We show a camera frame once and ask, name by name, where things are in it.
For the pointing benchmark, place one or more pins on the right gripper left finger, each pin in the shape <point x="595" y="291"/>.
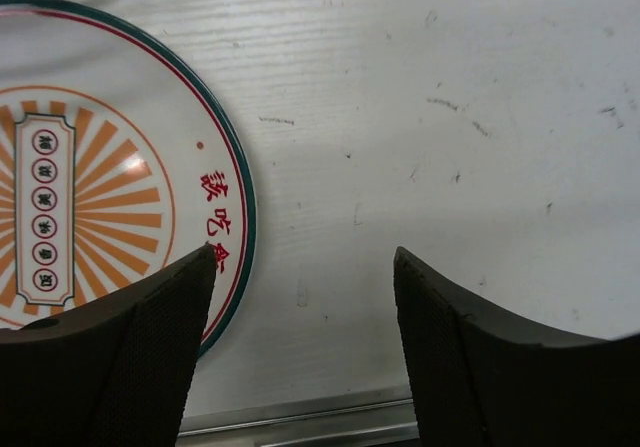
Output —
<point x="113" y="372"/>

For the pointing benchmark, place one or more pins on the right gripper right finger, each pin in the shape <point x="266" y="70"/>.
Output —
<point x="481" y="375"/>

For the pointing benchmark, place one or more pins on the orange sunburst plate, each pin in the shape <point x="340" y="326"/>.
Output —
<point x="116" y="160"/>

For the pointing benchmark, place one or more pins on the aluminium table edge rail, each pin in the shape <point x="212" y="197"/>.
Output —
<point x="383" y="417"/>

